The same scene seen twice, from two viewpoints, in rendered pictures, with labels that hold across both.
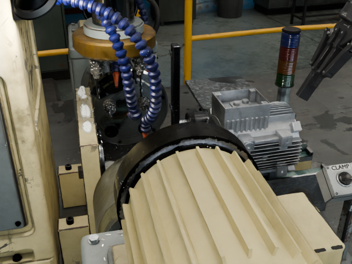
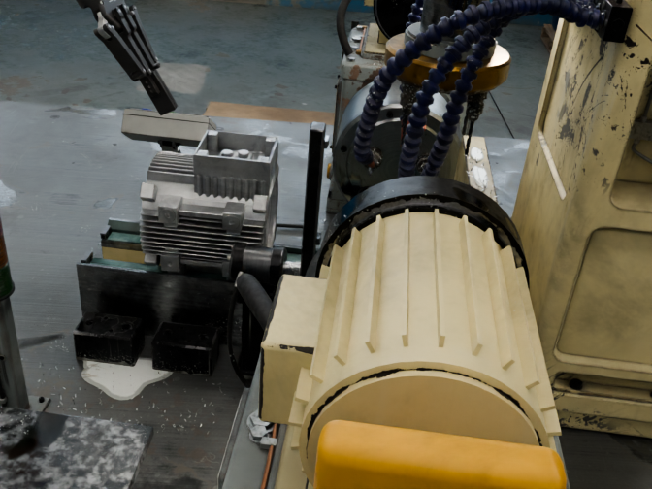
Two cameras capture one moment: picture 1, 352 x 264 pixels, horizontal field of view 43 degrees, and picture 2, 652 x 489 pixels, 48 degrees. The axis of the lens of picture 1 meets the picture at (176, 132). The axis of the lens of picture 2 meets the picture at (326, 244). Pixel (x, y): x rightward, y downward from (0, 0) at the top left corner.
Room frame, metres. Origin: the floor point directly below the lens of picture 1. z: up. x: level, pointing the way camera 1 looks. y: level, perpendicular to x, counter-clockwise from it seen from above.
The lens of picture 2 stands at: (2.00, 0.29, 1.63)
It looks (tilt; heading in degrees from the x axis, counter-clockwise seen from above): 32 degrees down; 196
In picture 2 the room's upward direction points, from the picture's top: 5 degrees clockwise
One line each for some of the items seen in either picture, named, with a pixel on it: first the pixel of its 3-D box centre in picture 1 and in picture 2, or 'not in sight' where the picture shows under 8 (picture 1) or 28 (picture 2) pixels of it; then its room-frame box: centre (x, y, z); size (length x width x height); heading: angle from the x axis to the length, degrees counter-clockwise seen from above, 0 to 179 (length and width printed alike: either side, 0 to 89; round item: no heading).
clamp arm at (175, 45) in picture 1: (175, 89); (310, 208); (1.11, 0.00, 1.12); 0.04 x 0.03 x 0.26; 103
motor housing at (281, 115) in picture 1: (251, 140); (212, 213); (1.02, -0.20, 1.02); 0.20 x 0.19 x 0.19; 104
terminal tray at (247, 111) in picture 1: (239, 110); (237, 165); (1.01, -0.16, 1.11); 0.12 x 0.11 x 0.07; 104
